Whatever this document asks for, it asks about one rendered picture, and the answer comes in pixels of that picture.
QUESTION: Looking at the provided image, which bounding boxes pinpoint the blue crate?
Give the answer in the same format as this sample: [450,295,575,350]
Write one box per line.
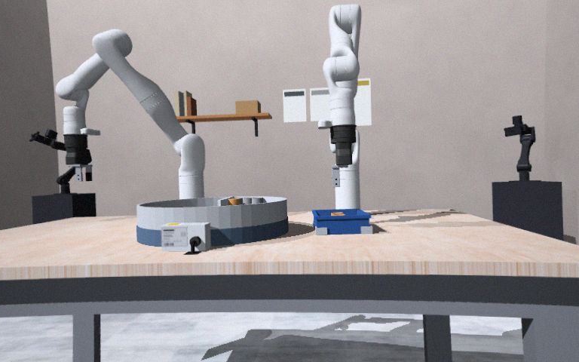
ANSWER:
[312,209,371,235]

